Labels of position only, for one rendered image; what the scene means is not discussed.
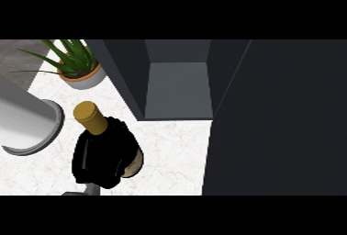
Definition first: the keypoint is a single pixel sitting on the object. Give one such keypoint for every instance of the dark wine bottle gold cap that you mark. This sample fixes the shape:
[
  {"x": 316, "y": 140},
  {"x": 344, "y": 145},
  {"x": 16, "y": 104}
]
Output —
[{"x": 90, "y": 116}]

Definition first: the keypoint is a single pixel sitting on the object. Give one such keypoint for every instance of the pale grey cylindrical container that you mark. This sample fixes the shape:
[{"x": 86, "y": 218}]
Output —
[{"x": 22, "y": 122}]

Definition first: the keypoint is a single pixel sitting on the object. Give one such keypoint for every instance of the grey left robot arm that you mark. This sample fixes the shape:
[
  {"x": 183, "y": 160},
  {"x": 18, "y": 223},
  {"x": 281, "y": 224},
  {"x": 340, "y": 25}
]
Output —
[{"x": 92, "y": 189}]

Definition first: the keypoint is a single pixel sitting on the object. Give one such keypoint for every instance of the green plant in white pot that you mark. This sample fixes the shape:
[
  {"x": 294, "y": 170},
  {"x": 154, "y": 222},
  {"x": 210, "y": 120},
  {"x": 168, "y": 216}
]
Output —
[{"x": 83, "y": 78}]

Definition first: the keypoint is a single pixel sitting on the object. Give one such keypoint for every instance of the dark grey open cabinet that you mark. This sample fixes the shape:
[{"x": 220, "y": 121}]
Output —
[{"x": 177, "y": 88}]

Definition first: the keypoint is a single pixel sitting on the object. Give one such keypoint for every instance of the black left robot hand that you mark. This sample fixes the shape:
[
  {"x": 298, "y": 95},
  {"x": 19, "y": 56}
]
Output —
[{"x": 96, "y": 162}]

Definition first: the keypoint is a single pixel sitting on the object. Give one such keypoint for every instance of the dark grey cabinet door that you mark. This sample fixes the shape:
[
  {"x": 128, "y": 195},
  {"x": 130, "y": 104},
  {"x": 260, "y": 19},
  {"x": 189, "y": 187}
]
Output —
[{"x": 279, "y": 122}]

